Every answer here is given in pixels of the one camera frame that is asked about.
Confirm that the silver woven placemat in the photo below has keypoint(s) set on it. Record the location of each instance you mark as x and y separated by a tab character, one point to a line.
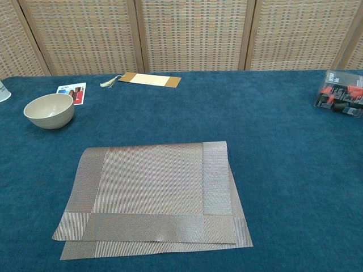
147	184

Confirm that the beige ribbed bowl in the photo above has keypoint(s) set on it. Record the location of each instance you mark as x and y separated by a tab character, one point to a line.
48	114

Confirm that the brown cream bookmark with tassel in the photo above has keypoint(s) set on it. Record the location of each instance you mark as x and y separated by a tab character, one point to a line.
150	79

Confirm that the woven wooden folding screen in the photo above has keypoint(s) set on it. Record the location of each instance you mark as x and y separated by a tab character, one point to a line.
193	34

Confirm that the colourful picture card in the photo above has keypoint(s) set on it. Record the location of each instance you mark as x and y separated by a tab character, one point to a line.
79	90

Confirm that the clear box of black-red clips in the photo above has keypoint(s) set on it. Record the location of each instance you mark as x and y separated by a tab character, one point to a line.
337	93

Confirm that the white paper cup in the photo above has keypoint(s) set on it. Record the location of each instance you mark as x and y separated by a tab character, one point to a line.
3	93

